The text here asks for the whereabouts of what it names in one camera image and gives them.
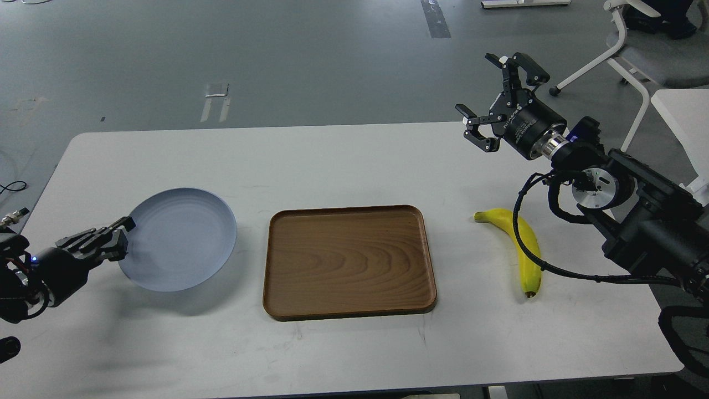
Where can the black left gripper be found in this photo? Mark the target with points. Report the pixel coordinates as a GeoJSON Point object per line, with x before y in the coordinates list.
{"type": "Point", "coordinates": [63, 273]}

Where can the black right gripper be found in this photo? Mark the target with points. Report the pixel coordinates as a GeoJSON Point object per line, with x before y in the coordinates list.
{"type": "Point", "coordinates": [518, 116]}

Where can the blue round plate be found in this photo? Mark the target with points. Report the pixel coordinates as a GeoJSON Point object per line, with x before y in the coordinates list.
{"type": "Point", "coordinates": [182, 237]}

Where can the yellow banana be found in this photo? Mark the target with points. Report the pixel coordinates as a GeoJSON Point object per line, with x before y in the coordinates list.
{"type": "Point", "coordinates": [524, 239]}

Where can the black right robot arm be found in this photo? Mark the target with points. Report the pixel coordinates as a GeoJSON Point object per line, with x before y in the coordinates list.
{"type": "Point", "coordinates": [649, 223]}

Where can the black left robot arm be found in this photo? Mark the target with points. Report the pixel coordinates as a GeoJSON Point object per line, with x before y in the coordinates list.
{"type": "Point", "coordinates": [32, 283]}

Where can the white office chair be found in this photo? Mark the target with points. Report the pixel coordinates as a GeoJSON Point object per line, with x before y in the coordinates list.
{"type": "Point", "coordinates": [672, 64]}

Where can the white side table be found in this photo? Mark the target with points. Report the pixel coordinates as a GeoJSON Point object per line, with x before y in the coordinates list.
{"type": "Point", "coordinates": [685, 112]}

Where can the brown wooden tray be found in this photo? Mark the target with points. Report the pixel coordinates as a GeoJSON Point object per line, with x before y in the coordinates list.
{"type": "Point", "coordinates": [333, 263]}

